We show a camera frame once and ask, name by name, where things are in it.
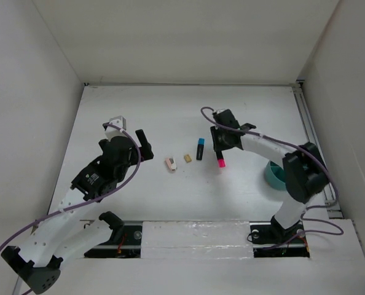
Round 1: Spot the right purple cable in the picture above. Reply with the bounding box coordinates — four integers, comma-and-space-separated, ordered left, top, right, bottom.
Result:
200, 106, 345, 250

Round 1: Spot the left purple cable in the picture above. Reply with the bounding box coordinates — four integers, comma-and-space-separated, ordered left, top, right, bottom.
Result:
0, 122, 143, 295

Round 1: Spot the pink capped black highlighter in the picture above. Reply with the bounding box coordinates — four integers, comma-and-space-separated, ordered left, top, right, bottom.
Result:
216, 151, 226, 168

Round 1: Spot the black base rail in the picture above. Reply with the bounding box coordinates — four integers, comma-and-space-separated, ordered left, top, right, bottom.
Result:
85, 222, 310, 259

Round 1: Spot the blue capped black highlighter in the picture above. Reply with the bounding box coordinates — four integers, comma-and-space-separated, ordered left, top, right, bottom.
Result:
196, 138, 205, 160

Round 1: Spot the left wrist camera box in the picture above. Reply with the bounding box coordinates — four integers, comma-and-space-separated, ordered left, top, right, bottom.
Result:
104, 116, 127, 141

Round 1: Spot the pink eraser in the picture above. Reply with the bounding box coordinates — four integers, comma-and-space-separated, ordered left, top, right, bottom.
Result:
165, 157, 177, 172

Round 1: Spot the small yellow sharpener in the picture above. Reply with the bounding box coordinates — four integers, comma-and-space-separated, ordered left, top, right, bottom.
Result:
184, 154, 192, 163

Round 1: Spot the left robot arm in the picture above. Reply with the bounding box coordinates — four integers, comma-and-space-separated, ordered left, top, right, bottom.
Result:
1, 124, 154, 294

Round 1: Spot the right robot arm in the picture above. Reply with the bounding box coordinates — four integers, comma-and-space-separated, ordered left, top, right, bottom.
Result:
140, 109, 330, 248

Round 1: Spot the aluminium side rail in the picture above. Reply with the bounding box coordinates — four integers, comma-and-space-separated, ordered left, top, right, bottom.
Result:
292, 80, 343, 216

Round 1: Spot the purple cable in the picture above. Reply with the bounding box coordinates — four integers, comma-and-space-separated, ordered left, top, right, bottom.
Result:
0, 122, 143, 295
200, 106, 345, 250

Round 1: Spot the teal round container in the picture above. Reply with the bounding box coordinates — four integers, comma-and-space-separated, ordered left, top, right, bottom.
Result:
264, 161, 286, 191

